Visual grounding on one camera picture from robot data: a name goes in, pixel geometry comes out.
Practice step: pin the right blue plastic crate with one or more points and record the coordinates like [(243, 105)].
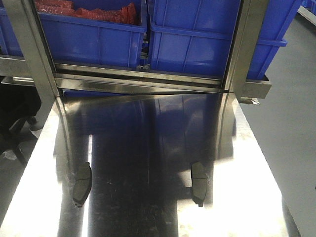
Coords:
[(195, 36)]

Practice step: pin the blue plastic crate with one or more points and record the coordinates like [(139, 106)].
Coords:
[(73, 39), (195, 36)]

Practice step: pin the left blue plastic crate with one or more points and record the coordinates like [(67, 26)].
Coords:
[(73, 39)]

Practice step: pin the red bubble wrap bag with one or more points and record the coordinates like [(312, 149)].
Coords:
[(125, 15)]

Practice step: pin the brake pad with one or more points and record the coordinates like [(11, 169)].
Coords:
[(83, 184), (199, 181)]

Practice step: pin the black office chair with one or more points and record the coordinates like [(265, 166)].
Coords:
[(18, 105)]

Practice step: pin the stainless steel rack frame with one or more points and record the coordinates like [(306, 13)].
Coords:
[(49, 77)]

